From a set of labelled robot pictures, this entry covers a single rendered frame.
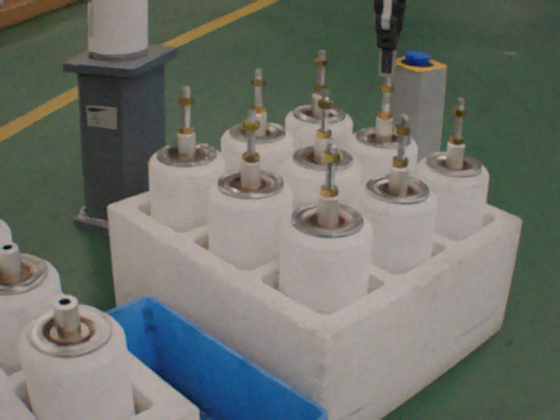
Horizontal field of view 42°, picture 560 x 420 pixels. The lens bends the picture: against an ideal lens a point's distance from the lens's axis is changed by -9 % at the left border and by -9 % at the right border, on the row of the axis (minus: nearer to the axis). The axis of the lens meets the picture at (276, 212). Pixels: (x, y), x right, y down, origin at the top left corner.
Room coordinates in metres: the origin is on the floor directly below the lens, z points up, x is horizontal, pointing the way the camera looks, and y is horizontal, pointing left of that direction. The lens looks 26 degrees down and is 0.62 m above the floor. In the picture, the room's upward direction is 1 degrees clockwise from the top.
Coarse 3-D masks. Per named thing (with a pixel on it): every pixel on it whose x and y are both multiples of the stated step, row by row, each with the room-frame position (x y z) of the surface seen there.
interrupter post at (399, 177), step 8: (392, 168) 0.81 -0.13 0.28; (400, 168) 0.81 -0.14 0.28; (408, 168) 0.81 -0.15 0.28; (392, 176) 0.81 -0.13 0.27; (400, 176) 0.80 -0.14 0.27; (408, 176) 0.81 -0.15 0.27; (392, 184) 0.81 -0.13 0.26; (400, 184) 0.80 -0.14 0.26; (392, 192) 0.81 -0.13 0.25; (400, 192) 0.80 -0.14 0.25
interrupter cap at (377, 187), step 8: (376, 176) 0.84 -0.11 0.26; (384, 176) 0.85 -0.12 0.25; (368, 184) 0.82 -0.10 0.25; (376, 184) 0.82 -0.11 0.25; (384, 184) 0.83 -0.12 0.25; (408, 184) 0.83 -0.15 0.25; (416, 184) 0.83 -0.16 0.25; (424, 184) 0.83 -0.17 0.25; (368, 192) 0.80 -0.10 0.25; (376, 192) 0.80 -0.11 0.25; (384, 192) 0.80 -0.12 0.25; (408, 192) 0.81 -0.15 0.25; (416, 192) 0.81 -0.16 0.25; (424, 192) 0.81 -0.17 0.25; (384, 200) 0.78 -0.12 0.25; (392, 200) 0.78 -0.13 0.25; (400, 200) 0.78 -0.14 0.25; (408, 200) 0.78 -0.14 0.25; (416, 200) 0.78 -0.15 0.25
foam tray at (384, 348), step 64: (128, 256) 0.87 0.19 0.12; (192, 256) 0.78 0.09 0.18; (448, 256) 0.79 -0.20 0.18; (512, 256) 0.89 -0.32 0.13; (192, 320) 0.77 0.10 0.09; (256, 320) 0.69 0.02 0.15; (320, 320) 0.65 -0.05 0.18; (384, 320) 0.69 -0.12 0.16; (448, 320) 0.78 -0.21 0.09; (320, 384) 0.63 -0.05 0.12; (384, 384) 0.70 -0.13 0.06
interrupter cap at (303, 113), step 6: (300, 108) 1.09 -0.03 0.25; (306, 108) 1.08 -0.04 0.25; (336, 108) 1.09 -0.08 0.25; (294, 114) 1.05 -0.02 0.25; (300, 114) 1.06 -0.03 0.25; (306, 114) 1.06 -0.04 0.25; (330, 114) 1.07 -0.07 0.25; (336, 114) 1.06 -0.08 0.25; (342, 114) 1.06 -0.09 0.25; (300, 120) 1.04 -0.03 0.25; (306, 120) 1.03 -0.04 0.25; (312, 120) 1.03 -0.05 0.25; (318, 120) 1.03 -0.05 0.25; (330, 120) 1.04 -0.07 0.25; (336, 120) 1.04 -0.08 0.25; (342, 120) 1.05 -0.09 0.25
